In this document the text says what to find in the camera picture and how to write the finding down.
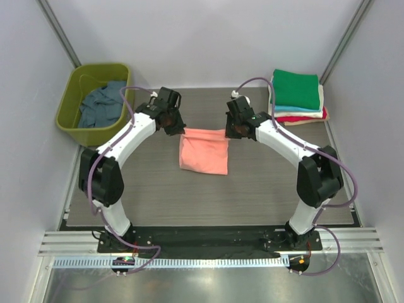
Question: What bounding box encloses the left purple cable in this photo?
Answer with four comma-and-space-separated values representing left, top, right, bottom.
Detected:
64, 85, 162, 290

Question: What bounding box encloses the light blue folded t shirt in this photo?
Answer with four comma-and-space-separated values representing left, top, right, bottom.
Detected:
275, 105, 323, 112

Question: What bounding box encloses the white slotted cable duct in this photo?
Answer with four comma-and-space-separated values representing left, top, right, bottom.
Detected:
52, 255, 289, 270

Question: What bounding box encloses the red folded t shirt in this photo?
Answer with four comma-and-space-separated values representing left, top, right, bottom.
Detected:
276, 116, 319, 125

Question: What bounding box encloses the blue grey t shirt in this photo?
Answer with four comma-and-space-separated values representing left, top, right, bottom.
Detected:
78, 81, 126, 128

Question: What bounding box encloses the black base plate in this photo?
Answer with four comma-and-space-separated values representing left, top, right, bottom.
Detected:
97, 225, 323, 259

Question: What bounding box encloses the white folded t shirt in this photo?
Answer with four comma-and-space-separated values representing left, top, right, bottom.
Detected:
268, 109, 323, 119

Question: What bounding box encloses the green folded t shirt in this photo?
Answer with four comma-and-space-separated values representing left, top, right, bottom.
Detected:
270, 69, 320, 110

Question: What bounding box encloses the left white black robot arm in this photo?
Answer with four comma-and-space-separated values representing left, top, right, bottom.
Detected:
79, 103, 186, 253

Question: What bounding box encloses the olive green plastic bin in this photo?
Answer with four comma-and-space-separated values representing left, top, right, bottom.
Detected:
56, 63, 133, 146

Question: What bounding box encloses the tan folded t shirt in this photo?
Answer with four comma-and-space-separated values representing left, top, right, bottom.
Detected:
283, 107, 330, 126

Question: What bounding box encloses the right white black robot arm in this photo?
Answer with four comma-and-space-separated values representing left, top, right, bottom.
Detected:
225, 105, 343, 250

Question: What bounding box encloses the left aluminium frame post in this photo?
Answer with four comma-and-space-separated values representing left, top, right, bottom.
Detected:
36, 0, 81, 68

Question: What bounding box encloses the salmon pink t shirt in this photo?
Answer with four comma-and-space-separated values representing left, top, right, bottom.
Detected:
179, 128, 229, 175

